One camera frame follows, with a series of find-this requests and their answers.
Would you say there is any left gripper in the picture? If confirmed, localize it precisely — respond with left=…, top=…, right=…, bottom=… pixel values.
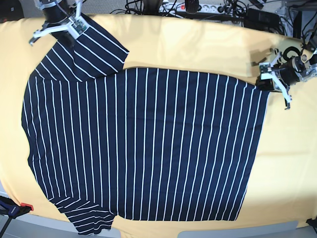
left=255, top=57, right=304, bottom=92

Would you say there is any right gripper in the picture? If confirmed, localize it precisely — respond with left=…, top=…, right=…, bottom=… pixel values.
left=43, top=4, right=75, bottom=49

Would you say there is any navy white striped T-shirt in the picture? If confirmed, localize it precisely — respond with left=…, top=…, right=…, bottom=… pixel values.
left=21, top=16, right=269, bottom=236

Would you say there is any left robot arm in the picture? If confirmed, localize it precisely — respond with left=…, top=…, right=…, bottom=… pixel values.
left=256, top=33, right=317, bottom=94

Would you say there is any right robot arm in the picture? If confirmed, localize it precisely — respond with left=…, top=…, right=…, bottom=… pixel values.
left=35, top=0, right=75, bottom=48

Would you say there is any black power adapter box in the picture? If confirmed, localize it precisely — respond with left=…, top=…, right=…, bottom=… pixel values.
left=244, top=8, right=280, bottom=27

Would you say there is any yellow table cloth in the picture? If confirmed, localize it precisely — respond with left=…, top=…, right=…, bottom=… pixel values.
left=0, top=14, right=317, bottom=238

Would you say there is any white power strip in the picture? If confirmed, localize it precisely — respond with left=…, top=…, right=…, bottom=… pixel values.
left=158, top=1, right=232, bottom=16

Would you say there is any black clamp right corner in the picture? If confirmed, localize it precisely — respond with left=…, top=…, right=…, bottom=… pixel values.
left=306, top=218, right=317, bottom=229

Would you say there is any blue clamp with red tip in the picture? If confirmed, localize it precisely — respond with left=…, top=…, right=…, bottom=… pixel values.
left=0, top=196, right=34, bottom=237

